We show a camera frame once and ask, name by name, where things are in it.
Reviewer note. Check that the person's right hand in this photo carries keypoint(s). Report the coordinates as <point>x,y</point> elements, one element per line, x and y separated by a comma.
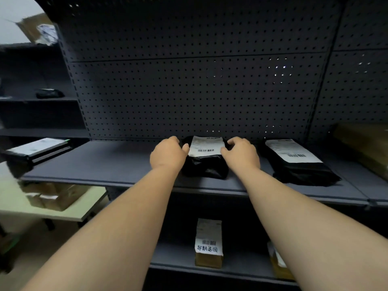
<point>242,157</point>

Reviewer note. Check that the person's left hand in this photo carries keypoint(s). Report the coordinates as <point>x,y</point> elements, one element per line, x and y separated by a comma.
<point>166,156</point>

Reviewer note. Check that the person's left thumb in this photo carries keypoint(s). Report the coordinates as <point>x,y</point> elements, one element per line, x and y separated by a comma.
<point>185,149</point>

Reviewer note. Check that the person's right thumb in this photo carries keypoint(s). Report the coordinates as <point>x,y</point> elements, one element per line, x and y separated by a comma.
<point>225,150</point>

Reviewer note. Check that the small black labelled parcel bag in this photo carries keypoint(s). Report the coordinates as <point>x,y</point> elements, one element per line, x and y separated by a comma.
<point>204,165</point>

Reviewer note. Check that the person's right forearm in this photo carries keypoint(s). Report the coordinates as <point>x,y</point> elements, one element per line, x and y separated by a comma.
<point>303,230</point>

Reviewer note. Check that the person's left forearm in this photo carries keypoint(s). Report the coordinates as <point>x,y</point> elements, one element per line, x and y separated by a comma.
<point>115,233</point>

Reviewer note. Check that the dark grey pegboard shelving unit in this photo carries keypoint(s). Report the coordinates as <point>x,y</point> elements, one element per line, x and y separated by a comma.
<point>182,87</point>

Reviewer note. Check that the long black labelled parcel bag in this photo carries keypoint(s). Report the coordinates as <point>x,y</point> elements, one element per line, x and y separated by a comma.
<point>298,169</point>

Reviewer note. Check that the small labelled cardboard box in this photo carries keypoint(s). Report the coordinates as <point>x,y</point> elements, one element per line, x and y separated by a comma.
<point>209,239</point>

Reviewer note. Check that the cardboard box with torn label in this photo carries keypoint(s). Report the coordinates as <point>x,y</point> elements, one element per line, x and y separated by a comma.
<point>280,269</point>

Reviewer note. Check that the taped cardboard boxes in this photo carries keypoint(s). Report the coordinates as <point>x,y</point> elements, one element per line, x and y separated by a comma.
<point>57,195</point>

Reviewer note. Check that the large brown cardboard box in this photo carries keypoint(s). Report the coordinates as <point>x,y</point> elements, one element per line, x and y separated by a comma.
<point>363,145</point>

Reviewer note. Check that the black pouch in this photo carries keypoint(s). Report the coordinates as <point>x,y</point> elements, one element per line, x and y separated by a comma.
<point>50,93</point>

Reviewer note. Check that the flat black parcel, white label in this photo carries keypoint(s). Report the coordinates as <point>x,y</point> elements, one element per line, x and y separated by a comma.
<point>36,148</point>

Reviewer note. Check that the dark grey background shelving unit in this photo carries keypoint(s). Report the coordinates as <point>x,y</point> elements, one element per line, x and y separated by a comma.
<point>30,115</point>

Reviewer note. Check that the cream table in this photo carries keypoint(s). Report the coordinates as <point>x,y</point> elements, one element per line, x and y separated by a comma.
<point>12,196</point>

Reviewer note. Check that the open cardboard box with papers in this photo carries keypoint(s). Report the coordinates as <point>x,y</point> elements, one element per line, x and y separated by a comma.
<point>35,28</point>

